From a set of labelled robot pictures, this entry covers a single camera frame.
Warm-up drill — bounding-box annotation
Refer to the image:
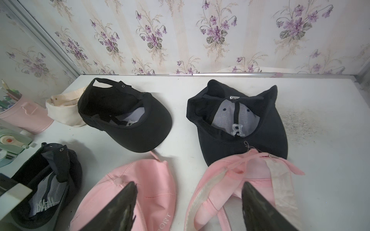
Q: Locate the beige cap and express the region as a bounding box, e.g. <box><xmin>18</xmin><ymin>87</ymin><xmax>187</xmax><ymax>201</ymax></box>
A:
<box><xmin>45</xmin><ymin>87</ymin><xmax>86</xmax><ymax>127</ymax></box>

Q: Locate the pink pen cup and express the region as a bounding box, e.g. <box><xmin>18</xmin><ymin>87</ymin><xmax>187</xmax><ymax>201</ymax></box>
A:
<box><xmin>1</xmin><ymin>80</ymin><xmax>54</xmax><ymax>134</ymax></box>

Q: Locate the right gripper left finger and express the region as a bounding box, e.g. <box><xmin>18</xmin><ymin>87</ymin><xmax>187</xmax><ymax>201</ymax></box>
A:
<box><xmin>82</xmin><ymin>182</ymin><xmax>138</xmax><ymax>231</ymax></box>

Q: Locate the pink cap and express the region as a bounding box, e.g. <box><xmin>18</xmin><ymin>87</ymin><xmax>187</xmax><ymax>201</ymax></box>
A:
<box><xmin>184</xmin><ymin>149</ymin><xmax>304</xmax><ymax>231</ymax></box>
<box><xmin>69</xmin><ymin>152</ymin><xmax>176</xmax><ymax>231</ymax></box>

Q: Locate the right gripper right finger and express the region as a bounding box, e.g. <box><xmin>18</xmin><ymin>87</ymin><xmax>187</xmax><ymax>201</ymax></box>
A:
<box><xmin>242</xmin><ymin>182</ymin><xmax>297</xmax><ymax>231</ymax></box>

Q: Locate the green tape dispenser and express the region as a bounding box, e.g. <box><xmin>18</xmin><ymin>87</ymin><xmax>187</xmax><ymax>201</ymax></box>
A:
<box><xmin>1</xmin><ymin>127</ymin><xmax>33</xmax><ymax>167</ymax></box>

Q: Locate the dark grey baseball cap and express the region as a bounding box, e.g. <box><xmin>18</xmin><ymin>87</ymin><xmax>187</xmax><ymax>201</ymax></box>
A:
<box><xmin>11</xmin><ymin>142</ymin><xmax>82</xmax><ymax>231</ymax></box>

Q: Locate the black cap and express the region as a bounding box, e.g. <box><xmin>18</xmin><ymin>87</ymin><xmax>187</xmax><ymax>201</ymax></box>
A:
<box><xmin>78</xmin><ymin>78</ymin><xmax>172</xmax><ymax>153</ymax></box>
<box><xmin>187</xmin><ymin>80</ymin><xmax>288</xmax><ymax>166</ymax></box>

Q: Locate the black cap back right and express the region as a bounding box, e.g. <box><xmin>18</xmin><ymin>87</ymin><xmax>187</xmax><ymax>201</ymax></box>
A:
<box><xmin>187</xmin><ymin>80</ymin><xmax>288</xmax><ymax>166</ymax></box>

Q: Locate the black cap back middle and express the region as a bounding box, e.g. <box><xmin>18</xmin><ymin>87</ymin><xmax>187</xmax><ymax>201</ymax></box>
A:
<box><xmin>78</xmin><ymin>78</ymin><xmax>172</xmax><ymax>153</ymax></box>

